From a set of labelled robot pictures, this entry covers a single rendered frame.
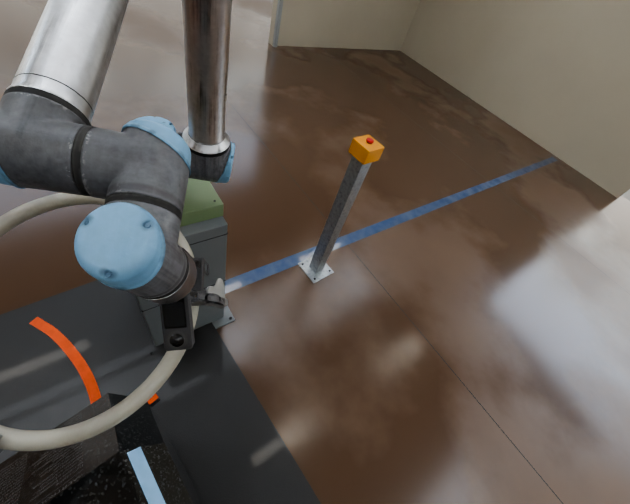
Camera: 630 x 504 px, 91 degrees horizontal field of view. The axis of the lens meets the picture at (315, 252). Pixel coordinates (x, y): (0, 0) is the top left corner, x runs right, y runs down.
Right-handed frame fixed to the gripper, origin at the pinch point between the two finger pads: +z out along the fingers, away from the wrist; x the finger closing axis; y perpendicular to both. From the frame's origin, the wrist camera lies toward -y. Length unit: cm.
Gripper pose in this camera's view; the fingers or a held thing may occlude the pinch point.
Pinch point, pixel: (201, 307)
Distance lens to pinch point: 73.2
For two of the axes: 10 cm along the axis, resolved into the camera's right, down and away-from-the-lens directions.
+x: -9.9, 0.3, -1.0
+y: -0.6, -9.5, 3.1
